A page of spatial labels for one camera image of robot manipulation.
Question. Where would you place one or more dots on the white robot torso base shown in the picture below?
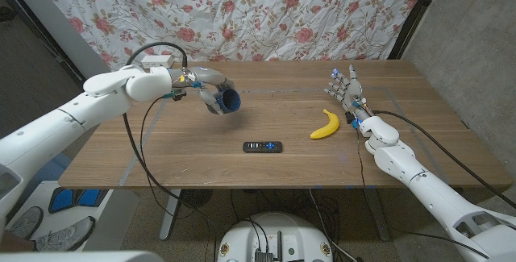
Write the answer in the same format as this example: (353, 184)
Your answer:
(274, 234)

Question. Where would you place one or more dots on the dark blue mug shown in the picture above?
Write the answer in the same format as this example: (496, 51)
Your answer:
(230, 101)

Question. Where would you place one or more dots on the grey table leg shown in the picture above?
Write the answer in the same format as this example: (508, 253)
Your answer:
(379, 217)

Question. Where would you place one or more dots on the yellow banana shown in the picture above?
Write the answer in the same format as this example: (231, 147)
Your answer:
(328, 130)

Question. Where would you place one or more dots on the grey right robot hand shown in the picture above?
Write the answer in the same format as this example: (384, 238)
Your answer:
(351, 90)

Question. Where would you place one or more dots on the grey sneaker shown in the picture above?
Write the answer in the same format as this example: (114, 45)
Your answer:
(66, 235)
(26, 221)

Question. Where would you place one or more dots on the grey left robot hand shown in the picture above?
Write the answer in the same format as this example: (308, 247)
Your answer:
(201, 77)

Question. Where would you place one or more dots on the white table leg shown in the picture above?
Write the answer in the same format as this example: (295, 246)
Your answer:
(169, 217)

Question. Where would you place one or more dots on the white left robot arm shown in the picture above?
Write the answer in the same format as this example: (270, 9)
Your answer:
(80, 109)

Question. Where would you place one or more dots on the black backdrop stand pole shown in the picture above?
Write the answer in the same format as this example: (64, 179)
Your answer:
(48, 38)
(415, 12)

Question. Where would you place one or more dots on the floral backdrop cloth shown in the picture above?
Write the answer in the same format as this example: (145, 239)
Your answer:
(242, 12)

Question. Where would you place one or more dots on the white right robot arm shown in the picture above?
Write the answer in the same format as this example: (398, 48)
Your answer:
(427, 189)

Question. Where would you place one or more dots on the white power strip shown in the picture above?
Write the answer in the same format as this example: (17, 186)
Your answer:
(161, 61)

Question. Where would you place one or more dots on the person's brown leg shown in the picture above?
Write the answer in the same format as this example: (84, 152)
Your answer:
(16, 244)

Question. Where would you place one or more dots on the black TV remote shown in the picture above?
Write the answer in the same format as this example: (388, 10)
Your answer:
(262, 147)

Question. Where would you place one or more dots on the black round fan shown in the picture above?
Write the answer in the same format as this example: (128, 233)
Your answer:
(196, 198)

